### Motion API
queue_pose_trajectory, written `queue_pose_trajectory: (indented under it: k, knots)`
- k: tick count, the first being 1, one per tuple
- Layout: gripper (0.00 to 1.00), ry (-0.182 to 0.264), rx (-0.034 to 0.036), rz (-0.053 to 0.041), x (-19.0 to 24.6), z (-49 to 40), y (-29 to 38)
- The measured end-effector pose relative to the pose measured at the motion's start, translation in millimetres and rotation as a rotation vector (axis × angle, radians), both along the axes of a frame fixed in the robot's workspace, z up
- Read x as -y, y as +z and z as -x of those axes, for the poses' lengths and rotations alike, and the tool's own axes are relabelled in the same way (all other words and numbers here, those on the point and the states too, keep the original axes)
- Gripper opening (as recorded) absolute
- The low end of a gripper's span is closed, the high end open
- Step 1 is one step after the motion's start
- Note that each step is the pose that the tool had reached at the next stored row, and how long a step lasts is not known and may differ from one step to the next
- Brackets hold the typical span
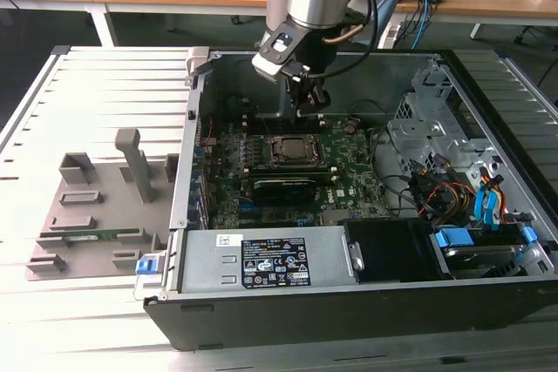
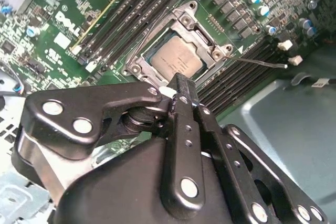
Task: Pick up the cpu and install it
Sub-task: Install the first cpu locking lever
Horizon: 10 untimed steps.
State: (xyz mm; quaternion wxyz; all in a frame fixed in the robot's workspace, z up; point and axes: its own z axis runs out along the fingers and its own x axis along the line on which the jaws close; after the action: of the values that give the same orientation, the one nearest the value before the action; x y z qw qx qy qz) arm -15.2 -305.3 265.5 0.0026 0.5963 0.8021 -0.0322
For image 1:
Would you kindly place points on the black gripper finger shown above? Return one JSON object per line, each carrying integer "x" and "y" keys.
{"x": 301, "y": 99}
{"x": 320, "y": 97}

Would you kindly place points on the silver CPU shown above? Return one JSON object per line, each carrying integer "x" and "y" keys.
{"x": 295, "y": 149}

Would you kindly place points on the CPU socket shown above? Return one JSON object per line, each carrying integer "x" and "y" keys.
{"x": 318, "y": 163}

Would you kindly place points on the RAM slot white latches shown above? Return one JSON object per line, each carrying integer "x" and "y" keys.
{"x": 279, "y": 116}
{"x": 296, "y": 170}
{"x": 279, "y": 123}
{"x": 328, "y": 180}

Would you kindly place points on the round coin battery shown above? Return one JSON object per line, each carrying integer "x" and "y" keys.
{"x": 350, "y": 128}

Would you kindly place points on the green motherboard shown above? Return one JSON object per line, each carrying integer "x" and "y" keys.
{"x": 362, "y": 180}

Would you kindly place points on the black graphics card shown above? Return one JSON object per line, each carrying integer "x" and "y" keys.
{"x": 283, "y": 192}

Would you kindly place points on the silver drive cage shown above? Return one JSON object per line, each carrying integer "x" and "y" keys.
{"x": 414, "y": 137}

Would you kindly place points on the silver chipset heatsink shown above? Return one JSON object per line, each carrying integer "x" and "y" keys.
{"x": 335, "y": 216}

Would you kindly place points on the blue expansion slot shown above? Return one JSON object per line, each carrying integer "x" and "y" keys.
{"x": 246, "y": 206}

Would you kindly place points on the black plastic fan shroud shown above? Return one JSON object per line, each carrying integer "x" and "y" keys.
{"x": 383, "y": 250}

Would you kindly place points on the silver power supply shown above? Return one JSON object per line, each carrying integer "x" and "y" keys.
{"x": 205, "y": 259}

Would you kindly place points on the black and silver PC case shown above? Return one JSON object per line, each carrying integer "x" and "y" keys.
{"x": 305, "y": 319}

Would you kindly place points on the green RAM stick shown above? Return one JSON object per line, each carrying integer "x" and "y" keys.
{"x": 117, "y": 231}

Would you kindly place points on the hard disk blue carrier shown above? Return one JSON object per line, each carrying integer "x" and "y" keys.
{"x": 479, "y": 259}

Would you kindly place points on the grey parts rack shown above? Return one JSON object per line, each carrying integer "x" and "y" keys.
{"x": 104, "y": 215}

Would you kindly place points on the blue case latch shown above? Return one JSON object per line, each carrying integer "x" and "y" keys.
{"x": 146, "y": 266}

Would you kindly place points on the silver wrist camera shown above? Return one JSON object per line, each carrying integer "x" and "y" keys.
{"x": 270, "y": 69}

